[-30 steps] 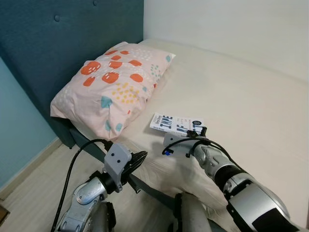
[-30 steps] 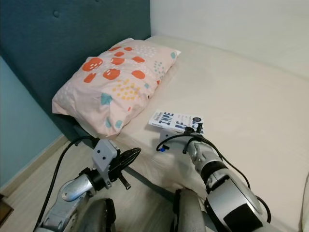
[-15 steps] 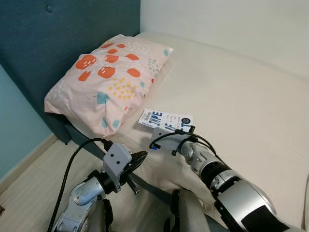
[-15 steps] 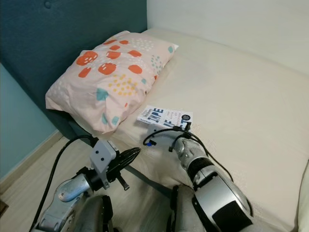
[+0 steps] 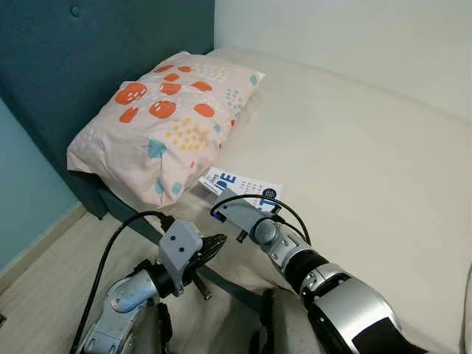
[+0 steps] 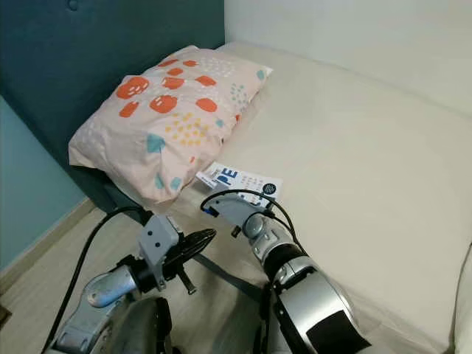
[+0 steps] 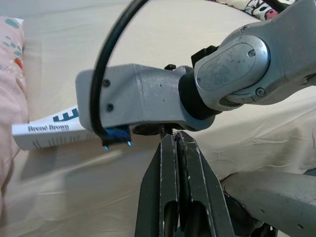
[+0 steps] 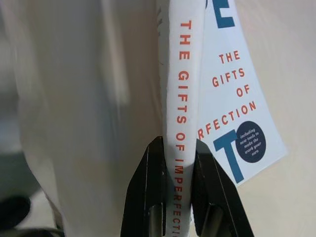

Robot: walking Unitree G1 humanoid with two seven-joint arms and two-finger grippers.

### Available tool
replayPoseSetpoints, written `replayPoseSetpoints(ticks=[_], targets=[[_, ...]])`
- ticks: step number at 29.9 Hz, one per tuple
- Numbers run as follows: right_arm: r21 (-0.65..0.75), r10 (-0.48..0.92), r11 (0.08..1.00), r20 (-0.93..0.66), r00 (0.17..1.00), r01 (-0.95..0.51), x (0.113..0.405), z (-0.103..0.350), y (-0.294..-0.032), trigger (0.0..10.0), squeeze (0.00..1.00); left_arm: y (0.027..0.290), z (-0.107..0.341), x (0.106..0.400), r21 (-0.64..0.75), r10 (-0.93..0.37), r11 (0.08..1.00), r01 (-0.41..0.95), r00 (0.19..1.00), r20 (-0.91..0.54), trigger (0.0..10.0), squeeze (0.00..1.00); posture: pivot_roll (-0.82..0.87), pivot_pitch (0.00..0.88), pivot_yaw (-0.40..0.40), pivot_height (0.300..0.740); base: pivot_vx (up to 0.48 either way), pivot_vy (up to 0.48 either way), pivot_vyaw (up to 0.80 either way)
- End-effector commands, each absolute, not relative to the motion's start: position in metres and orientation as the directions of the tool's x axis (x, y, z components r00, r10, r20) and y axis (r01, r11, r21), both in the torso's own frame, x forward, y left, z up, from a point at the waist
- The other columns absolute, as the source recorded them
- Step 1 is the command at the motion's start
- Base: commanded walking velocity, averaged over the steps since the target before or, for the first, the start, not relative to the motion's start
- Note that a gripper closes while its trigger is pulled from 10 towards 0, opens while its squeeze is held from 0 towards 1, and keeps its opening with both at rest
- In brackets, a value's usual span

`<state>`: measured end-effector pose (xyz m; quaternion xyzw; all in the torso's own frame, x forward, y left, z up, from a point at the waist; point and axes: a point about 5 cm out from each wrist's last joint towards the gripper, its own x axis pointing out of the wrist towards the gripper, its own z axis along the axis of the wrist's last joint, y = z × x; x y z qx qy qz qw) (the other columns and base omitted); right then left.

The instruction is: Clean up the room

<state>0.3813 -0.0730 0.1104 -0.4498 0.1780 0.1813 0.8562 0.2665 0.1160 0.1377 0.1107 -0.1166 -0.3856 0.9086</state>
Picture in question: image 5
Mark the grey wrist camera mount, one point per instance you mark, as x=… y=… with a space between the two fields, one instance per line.
x=240 y=212
x=178 y=251

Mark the pink pillow orange spots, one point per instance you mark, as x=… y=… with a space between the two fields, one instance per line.
x=162 y=125

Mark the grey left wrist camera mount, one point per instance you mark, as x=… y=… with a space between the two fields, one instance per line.
x=178 y=251

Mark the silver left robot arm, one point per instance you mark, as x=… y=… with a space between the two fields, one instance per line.
x=122 y=295

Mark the beige sheeted mattress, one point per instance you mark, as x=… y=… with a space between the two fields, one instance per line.
x=369 y=169

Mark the white book blue lettering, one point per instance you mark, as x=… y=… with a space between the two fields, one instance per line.
x=247 y=184

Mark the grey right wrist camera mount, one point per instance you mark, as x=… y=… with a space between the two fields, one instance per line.
x=240 y=212

